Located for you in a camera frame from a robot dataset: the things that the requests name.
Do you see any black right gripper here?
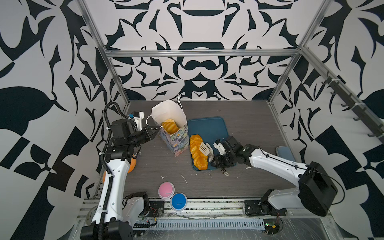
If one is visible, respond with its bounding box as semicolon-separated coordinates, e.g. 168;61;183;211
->
208;152;237;168

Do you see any small striped croissant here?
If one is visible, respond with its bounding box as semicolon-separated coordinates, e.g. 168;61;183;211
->
162;119;179;135

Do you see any floral white paper bag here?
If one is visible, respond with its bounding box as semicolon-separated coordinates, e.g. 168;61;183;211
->
150;100;189;157

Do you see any long braided bread loaf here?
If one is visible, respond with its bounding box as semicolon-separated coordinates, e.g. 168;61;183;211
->
190;135;208;171

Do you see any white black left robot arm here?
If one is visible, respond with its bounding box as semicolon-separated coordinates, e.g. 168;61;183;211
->
80;102;160;240

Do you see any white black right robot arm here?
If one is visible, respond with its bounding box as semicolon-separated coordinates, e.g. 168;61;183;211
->
211;136;339;217

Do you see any teal rectangular tray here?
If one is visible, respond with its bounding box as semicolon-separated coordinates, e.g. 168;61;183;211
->
188;117;229;171

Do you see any orange plush toy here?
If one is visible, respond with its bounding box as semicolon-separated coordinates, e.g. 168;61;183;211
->
102;158;137;184

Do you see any light blue oval pad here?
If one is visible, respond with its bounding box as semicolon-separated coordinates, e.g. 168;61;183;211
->
276;146;296;162

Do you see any pink round button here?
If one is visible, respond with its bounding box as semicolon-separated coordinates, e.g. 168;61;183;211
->
158;182;175;200

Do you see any blue round button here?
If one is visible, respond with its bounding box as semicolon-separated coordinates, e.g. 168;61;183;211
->
171;193;188;212

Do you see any green circuit board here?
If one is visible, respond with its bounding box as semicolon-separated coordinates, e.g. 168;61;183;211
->
264;221;283;236

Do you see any black hook rack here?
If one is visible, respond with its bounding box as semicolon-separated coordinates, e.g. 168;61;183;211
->
322;71;384;145

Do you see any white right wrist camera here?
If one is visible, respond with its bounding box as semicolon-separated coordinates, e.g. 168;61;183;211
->
214;142;226;156

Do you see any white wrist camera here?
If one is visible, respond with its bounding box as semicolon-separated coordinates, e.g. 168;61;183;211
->
214;142;226;156
129;112;145;131

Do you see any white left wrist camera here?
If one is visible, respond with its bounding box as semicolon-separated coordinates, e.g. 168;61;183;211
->
129;112;145;131

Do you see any white slotted cable duct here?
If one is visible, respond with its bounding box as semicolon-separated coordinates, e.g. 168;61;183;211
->
133;219;265;231

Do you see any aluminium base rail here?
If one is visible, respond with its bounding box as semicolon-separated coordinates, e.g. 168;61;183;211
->
76;198;332;221

